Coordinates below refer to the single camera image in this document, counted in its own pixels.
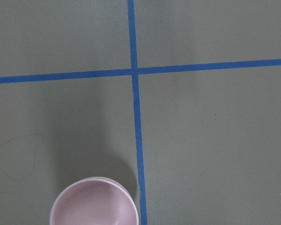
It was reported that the pink bowl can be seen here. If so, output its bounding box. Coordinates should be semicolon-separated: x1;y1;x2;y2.
49;177;140;225

